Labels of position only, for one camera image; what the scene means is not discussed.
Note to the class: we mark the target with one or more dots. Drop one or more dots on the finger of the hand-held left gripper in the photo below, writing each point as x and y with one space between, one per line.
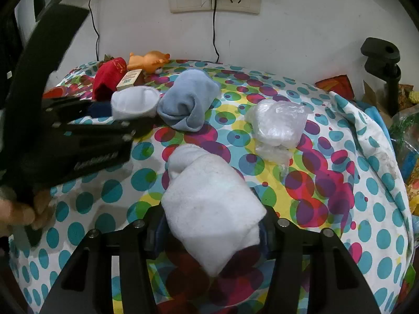
104 130
75 108

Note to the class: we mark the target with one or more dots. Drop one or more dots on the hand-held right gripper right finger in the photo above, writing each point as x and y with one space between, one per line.
271 242

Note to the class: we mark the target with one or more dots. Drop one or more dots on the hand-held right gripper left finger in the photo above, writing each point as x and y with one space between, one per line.
154 242

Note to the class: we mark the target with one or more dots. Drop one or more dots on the small white sock ball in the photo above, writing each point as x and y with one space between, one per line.
134 103

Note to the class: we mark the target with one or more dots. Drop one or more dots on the small tan box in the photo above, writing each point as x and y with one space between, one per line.
129 79

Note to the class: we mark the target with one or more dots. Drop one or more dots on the large white sock roll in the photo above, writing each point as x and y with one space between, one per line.
209 209

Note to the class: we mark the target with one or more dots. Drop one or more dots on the light blue sock roll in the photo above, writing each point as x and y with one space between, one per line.
186 101

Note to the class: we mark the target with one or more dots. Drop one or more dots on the clear plastic bag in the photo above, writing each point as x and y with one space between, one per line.
278 127

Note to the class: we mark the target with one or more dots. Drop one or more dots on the person's left hand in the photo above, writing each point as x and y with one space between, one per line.
19 214

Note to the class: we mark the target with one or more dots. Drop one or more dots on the plain red sock roll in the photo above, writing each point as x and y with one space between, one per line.
108 77

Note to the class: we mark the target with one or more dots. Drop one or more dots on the small red wrapper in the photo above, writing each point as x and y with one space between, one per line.
105 58

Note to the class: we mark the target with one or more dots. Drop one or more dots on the polka-dot tablecloth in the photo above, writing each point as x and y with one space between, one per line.
327 186

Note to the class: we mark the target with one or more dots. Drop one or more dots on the orange toy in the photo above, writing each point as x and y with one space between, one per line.
149 61

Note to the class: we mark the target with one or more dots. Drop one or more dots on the pile of colourful packets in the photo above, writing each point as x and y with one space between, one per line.
406 144

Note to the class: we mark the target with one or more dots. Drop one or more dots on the red packet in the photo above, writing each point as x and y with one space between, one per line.
335 86

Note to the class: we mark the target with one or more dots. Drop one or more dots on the black clamp mount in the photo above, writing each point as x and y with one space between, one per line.
379 50

